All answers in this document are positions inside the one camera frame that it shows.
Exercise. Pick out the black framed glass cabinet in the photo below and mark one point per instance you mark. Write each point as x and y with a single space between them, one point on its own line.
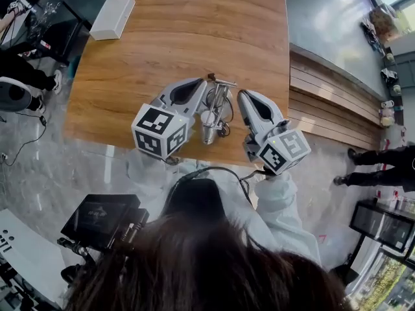
382 225

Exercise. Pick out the beige plush toy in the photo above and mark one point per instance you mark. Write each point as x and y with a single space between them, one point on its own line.
384 24

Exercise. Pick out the wooden table white legs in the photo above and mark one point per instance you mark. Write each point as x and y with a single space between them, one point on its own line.
181 44

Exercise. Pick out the black metal cart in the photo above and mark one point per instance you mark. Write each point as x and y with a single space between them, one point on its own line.
61 34

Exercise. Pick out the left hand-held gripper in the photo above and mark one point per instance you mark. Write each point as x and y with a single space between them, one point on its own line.
155 125

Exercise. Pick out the wooden slatted bench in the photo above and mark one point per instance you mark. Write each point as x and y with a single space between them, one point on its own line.
324 109

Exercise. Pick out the white cabinet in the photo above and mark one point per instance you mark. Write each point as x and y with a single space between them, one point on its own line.
29 254

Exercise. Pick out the metal corkscrew tool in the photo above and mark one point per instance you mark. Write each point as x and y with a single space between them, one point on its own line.
210 131

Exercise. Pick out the black monitor screen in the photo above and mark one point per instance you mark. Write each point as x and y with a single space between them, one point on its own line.
97 215

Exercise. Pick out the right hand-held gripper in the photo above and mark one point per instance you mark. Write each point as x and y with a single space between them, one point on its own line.
256 125

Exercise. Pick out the black head-mounted device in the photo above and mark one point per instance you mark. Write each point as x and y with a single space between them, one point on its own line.
194 199

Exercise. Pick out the white rectangular box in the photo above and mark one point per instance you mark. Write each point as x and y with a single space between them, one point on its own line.
111 16

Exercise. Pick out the white round chair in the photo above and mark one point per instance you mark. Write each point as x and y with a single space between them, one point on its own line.
16 92

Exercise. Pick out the person's right forearm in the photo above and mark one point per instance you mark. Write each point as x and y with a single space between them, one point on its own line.
279 206

